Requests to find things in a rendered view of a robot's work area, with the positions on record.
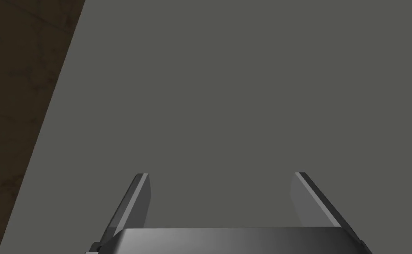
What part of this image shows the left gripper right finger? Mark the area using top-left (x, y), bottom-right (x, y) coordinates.
top-left (290, 172), bottom-right (364, 244)

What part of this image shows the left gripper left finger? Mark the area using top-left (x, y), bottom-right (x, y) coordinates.
top-left (101, 172), bottom-right (152, 244)

